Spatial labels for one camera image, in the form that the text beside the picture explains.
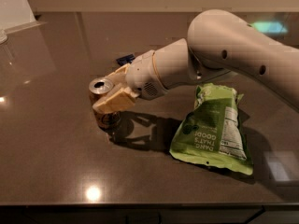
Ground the orange soda can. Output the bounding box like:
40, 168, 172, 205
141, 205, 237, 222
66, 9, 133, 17
89, 77, 121, 130

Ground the white object at left edge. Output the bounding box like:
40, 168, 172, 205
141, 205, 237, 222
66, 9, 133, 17
0, 0, 44, 44

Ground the green snack bag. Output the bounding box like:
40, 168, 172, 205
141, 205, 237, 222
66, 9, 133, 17
169, 83, 253, 175

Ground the dark blue snack packet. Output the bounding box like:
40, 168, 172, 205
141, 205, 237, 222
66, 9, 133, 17
116, 54, 135, 66

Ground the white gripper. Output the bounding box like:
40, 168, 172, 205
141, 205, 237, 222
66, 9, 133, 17
93, 50, 168, 114

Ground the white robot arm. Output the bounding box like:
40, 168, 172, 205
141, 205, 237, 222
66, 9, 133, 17
93, 10, 299, 114

